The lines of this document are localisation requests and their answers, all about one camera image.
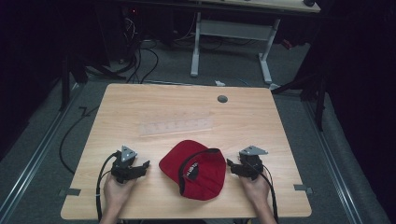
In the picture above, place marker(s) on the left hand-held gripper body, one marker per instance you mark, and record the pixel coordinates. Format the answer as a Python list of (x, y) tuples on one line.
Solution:
[(124, 169)]

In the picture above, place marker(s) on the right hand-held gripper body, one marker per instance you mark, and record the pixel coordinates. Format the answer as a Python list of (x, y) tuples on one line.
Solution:
[(251, 165)]

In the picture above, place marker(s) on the red baseball cap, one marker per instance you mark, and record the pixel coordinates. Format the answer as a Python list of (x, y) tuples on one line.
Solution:
[(205, 180)]

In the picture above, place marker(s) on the person's left hand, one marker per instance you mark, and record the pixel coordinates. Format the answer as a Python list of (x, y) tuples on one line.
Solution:
[(115, 194)]

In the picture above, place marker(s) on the person's right hand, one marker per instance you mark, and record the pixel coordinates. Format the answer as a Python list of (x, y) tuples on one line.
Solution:
[(259, 191)]

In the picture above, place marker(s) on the clear plastic ruler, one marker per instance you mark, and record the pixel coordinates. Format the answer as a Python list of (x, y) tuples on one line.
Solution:
[(176, 127)]

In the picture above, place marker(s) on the grey tape strip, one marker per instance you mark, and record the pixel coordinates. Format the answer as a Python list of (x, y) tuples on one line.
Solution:
[(302, 188), (71, 192)]

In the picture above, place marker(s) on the white paper scrap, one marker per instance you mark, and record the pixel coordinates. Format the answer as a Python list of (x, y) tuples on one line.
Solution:
[(219, 83)]

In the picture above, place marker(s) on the black metal stand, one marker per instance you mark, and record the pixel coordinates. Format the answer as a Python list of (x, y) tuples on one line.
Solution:
[(65, 84), (320, 102)]

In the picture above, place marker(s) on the white-legged wooden desk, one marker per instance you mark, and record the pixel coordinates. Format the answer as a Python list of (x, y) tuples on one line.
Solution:
[(233, 30)]

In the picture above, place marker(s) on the black computer mouse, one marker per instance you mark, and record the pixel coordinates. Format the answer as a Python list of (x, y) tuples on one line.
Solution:
[(309, 2)]

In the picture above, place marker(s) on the metal floor rail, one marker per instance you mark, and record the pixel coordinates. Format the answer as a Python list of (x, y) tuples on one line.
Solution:
[(34, 161), (333, 168)]

